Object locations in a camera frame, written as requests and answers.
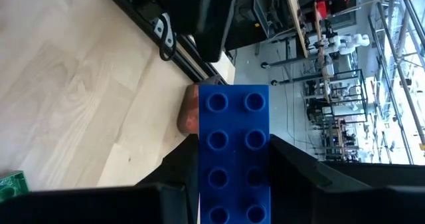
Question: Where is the black aluminium table frame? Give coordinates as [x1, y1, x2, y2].
[98, 0, 230, 85]

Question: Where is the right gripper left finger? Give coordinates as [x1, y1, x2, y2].
[135, 134, 200, 224]

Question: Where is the black equipment case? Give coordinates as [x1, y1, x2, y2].
[228, 1, 268, 51]

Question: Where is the wooden workbench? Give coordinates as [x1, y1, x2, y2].
[283, 0, 310, 59]

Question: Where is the white humanoid robot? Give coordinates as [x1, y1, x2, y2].
[327, 33, 371, 56]

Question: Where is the translucent grey plastic bin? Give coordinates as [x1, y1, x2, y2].
[177, 74, 230, 138]

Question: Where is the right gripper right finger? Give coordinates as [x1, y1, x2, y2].
[268, 133, 372, 224]

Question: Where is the red equipment box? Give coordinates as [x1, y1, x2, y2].
[316, 0, 350, 19]

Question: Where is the green 2x4 toy brick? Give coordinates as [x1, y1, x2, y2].
[0, 169, 31, 203]

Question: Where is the blue 2x4 toy brick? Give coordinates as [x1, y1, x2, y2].
[198, 84, 272, 224]

